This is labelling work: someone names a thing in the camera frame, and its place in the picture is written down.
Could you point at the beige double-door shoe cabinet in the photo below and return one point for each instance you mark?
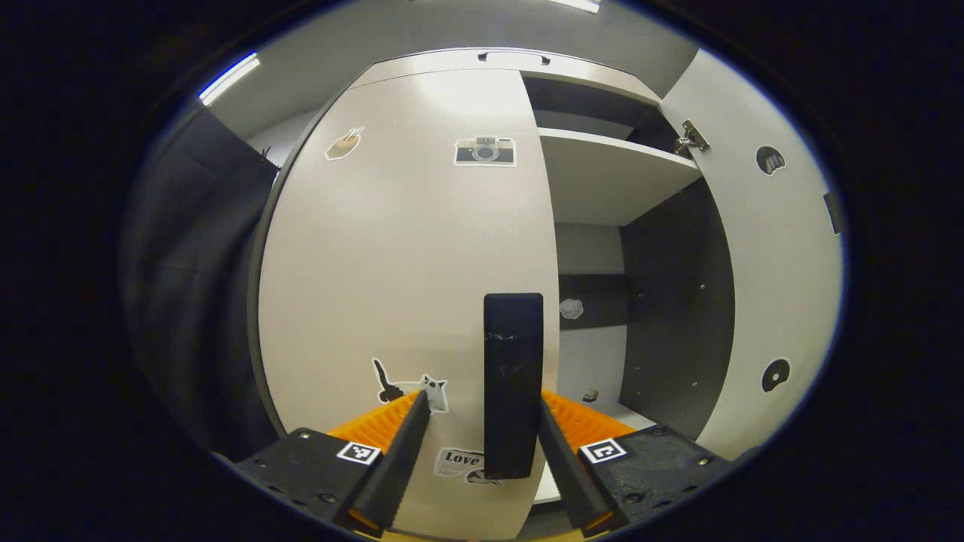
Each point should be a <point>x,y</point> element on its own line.
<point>602,173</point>

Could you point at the black backdrop cloth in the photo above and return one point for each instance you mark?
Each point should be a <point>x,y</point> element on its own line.
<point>196,301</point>

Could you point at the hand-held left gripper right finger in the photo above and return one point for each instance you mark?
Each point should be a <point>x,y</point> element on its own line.
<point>568,474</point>

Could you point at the narrow ceiling light strip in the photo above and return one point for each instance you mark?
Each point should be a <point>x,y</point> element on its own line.
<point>228,79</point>

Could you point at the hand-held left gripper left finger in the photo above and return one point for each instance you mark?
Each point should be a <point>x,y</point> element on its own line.
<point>395,474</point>

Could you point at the large ceiling light panel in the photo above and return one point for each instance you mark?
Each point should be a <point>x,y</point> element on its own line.
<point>576,4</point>

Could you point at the beige cabinet door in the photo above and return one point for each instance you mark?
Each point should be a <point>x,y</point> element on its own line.
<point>399,263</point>
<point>776,286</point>

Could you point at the beige cabinet top drawer front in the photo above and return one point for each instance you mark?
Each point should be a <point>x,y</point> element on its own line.
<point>587,75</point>

